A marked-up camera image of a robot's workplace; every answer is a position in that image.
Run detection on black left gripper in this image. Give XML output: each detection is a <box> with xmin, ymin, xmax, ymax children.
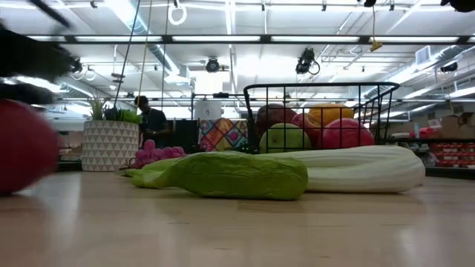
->
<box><xmin>0</xmin><ymin>28</ymin><xmax>76</xmax><ymax>105</ymax></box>

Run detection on crimson pomegranate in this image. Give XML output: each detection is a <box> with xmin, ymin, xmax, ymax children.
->
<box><xmin>0</xmin><ymin>99</ymin><xmax>60</xmax><ymax>197</ymax></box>

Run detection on green cucumber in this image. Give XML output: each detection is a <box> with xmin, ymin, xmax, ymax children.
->
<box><xmin>154</xmin><ymin>153</ymin><xmax>309</xmax><ymax>202</ymax></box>

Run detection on green pear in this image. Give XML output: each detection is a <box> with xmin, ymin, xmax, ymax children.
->
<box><xmin>258</xmin><ymin>122</ymin><xmax>313</xmax><ymax>154</ymax></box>

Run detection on red yellow streaked apple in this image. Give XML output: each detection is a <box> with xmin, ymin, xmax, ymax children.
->
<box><xmin>291</xmin><ymin>112</ymin><xmax>322</xmax><ymax>144</ymax></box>

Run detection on yellow bell pepper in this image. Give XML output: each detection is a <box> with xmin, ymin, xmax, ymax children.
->
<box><xmin>307</xmin><ymin>102</ymin><xmax>356</xmax><ymax>129</ymax></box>

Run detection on potted plant in patterned pot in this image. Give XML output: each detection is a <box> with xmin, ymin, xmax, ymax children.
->
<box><xmin>81</xmin><ymin>95</ymin><xmax>144</xmax><ymax>173</ymax></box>

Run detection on person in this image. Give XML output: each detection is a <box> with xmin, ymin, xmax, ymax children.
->
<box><xmin>134</xmin><ymin>95</ymin><xmax>171</xmax><ymax>149</ymax></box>

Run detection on purple grape bunch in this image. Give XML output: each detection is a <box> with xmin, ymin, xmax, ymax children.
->
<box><xmin>128</xmin><ymin>139</ymin><xmax>186</xmax><ymax>170</ymax></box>

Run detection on black overhead beam with lights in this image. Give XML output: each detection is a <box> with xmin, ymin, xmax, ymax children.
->
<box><xmin>25</xmin><ymin>33</ymin><xmax>475</xmax><ymax>46</ymax></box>

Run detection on white rectangular container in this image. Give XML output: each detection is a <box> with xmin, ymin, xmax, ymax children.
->
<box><xmin>194</xmin><ymin>100</ymin><xmax>223</xmax><ymax>120</ymax></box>

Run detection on colourful patterned box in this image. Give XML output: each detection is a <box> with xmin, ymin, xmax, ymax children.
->
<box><xmin>198</xmin><ymin>117</ymin><xmax>249</xmax><ymax>152</ymax></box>

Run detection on celery stalk bunch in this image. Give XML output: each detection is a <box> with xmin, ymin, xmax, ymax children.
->
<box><xmin>124</xmin><ymin>145</ymin><xmax>427</xmax><ymax>194</ymax></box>

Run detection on cardboard boxes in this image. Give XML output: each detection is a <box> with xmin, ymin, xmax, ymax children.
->
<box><xmin>441</xmin><ymin>113</ymin><xmax>475</xmax><ymax>140</ymax></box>

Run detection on storage shelf with red boxes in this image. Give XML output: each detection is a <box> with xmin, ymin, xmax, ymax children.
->
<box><xmin>385</xmin><ymin>125</ymin><xmax>475</xmax><ymax>179</ymax></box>

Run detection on thin black hanging cable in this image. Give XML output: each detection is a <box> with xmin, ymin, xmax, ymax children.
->
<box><xmin>114</xmin><ymin>0</ymin><xmax>142</xmax><ymax>108</ymax></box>

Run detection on white cable ring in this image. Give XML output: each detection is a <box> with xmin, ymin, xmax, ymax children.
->
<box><xmin>167</xmin><ymin>1</ymin><xmax>189</xmax><ymax>26</ymax></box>

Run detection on round black overhead camera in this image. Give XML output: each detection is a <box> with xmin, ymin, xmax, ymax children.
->
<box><xmin>205</xmin><ymin>57</ymin><xmax>221</xmax><ymax>73</ymax></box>

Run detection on black camera with looped cable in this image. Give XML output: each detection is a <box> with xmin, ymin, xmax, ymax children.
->
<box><xmin>295</xmin><ymin>47</ymin><xmax>321</xmax><ymax>76</ymax></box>

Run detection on black wire basket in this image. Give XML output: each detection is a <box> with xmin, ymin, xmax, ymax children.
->
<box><xmin>243</xmin><ymin>82</ymin><xmax>401</xmax><ymax>153</ymax></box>

